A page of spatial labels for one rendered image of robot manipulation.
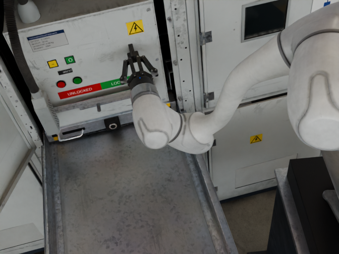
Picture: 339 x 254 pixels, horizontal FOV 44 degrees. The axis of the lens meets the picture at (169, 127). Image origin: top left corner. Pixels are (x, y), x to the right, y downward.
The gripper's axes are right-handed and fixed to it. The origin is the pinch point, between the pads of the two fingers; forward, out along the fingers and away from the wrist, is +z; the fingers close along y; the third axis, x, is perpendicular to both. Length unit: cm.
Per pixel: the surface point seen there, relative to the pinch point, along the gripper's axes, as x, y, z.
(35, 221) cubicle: -89, -66, 2
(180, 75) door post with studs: -18.6, 16.6, 3.5
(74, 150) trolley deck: -38.3, -31.7, -3.7
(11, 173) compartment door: -36, -56, -9
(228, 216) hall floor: -123, 33, -6
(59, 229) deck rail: -38, -40, -37
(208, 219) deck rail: -38, 11, -49
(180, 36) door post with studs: -0.3, 18.2, 3.5
